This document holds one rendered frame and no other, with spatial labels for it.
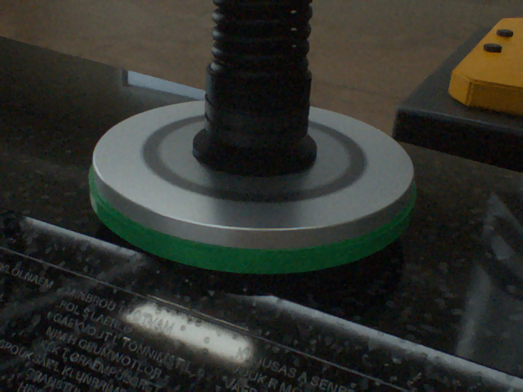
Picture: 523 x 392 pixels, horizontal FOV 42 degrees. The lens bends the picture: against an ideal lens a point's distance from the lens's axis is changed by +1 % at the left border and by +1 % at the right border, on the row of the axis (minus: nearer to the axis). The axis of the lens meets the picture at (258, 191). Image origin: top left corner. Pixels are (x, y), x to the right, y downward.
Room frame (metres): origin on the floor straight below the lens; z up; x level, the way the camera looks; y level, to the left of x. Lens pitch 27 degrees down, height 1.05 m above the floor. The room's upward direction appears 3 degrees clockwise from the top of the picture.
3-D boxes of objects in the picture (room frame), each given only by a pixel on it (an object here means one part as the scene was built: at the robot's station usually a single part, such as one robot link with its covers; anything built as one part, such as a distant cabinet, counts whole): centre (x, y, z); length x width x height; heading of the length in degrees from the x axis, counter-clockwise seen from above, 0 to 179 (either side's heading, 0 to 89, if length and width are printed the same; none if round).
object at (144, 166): (0.42, 0.00, 0.86); 0.21 x 0.21 x 0.01
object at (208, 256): (0.42, 0.00, 0.86); 0.22 x 0.22 x 0.04
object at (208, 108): (0.42, 0.00, 0.90); 0.07 x 0.07 x 0.01
